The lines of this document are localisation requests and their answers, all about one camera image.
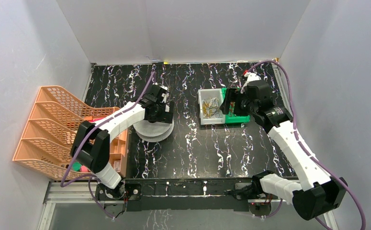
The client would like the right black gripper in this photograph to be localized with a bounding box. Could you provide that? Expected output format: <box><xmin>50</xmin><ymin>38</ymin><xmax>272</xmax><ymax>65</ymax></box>
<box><xmin>219</xmin><ymin>88</ymin><xmax>258</xmax><ymax>116</ymax></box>

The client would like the white perforated cable spool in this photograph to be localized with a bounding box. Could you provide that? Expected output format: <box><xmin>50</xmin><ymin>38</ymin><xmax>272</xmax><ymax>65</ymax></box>
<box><xmin>133</xmin><ymin>110</ymin><xmax>174</xmax><ymax>143</ymax></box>

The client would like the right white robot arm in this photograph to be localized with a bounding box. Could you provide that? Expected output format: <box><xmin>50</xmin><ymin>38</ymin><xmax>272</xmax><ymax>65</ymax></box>
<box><xmin>220</xmin><ymin>80</ymin><xmax>347</xmax><ymax>220</ymax></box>

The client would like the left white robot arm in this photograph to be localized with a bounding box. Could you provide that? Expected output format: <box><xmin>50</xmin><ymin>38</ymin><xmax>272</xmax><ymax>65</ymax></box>
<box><xmin>70</xmin><ymin>83</ymin><xmax>174</xmax><ymax>199</ymax></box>

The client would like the white parts bin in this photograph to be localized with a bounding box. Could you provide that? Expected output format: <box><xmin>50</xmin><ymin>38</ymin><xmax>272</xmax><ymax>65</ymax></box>
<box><xmin>198</xmin><ymin>89</ymin><xmax>225</xmax><ymax>126</ymax></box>

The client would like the green parts bin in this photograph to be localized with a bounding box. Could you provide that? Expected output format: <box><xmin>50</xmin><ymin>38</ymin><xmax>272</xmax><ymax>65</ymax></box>
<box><xmin>221</xmin><ymin>88</ymin><xmax>250</xmax><ymax>124</ymax></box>

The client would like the pink marker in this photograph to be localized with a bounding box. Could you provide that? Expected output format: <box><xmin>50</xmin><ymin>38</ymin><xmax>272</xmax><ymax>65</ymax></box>
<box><xmin>83</xmin><ymin>116</ymin><xmax>104</xmax><ymax>123</ymax></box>

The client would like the orange file organizer rack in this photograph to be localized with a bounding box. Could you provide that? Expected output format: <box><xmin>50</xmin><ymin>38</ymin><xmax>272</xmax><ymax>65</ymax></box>
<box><xmin>12</xmin><ymin>86</ymin><xmax>118</xmax><ymax>181</ymax></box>

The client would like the red wires bundle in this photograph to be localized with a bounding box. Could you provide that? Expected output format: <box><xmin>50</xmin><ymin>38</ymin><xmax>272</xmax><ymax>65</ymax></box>
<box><xmin>225</xmin><ymin>98</ymin><xmax>236</xmax><ymax>115</ymax></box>

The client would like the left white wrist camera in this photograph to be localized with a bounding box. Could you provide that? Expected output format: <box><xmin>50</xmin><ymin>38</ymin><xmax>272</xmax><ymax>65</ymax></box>
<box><xmin>158</xmin><ymin>85</ymin><xmax>169</xmax><ymax>103</ymax></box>

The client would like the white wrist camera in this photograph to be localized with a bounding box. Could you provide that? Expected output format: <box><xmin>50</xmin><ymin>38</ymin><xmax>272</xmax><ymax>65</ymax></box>
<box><xmin>240</xmin><ymin>70</ymin><xmax>261</xmax><ymax>94</ymax></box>
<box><xmin>158</xmin><ymin>85</ymin><xmax>169</xmax><ymax>103</ymax></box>

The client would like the yellow wires bundle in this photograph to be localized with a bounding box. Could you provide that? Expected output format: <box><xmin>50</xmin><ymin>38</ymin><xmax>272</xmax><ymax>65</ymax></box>
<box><xmin>202</xmin><ymin>97</ymin><xmax>223</xmax><ymax>119</ymax></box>

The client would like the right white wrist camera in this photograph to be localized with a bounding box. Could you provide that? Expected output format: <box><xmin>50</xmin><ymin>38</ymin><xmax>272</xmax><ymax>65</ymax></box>
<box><xmin>240</xmin><ymin>70</ymin><xmax>261</xmax><ymax>94</ymax></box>

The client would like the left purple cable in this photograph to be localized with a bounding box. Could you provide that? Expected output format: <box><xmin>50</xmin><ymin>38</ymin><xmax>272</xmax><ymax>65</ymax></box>
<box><xmin>60</xmin><ymin>70</ymin><xmax>157</xmax><ymax>219</ymax></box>

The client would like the aluminium frame rail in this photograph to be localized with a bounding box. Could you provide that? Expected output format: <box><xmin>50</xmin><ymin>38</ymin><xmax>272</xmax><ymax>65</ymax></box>
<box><xmin>37</xmin><ymin>182</ymin><xmax>123</xmax><ymax>230</ymax></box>

